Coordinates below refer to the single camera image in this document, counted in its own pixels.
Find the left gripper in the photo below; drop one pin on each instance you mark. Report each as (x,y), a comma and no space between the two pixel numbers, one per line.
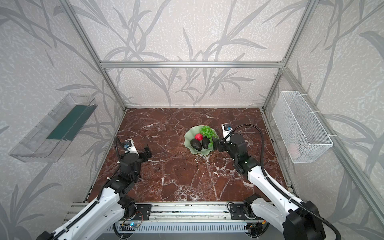
(142,154)

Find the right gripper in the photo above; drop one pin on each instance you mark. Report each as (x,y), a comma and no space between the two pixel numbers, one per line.
(222,144)

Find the dark avocado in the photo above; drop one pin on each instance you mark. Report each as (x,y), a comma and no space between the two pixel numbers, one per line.
(195,144)
(205,142)

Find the green grape bunch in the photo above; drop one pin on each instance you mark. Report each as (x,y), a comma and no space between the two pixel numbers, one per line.
(210,133)

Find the red fake fruit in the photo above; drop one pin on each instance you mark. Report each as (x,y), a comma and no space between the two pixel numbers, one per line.
(199,137)

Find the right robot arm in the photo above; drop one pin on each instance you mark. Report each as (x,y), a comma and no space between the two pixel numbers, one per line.
(296,219)

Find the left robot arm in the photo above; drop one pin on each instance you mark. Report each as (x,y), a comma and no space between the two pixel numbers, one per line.
(110,205)

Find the green scalloped fruit bowl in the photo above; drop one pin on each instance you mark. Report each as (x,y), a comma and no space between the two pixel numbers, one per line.
(191,135)

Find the pink item in basket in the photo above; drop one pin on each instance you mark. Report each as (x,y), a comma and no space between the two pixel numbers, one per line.
(294,150)

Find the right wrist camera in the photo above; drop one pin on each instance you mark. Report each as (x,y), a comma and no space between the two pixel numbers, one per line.
(227,132)

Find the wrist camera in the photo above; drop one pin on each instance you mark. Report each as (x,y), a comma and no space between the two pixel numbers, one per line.
(129,146)
(227,132)

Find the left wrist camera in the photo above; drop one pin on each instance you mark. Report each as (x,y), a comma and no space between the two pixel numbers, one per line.
(129,146)

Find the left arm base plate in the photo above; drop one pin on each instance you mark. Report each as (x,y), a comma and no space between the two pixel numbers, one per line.
(140,212)

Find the aluminium front rail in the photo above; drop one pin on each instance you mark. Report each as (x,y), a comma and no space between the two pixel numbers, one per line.
(163,212)

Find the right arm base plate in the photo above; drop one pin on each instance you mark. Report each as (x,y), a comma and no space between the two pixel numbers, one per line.
(240,211)

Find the white wire mesh basket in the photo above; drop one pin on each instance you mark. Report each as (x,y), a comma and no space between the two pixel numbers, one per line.
(298,124)

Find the clear plastic wall bin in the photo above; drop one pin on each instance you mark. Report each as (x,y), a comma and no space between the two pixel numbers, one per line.
(51,137)

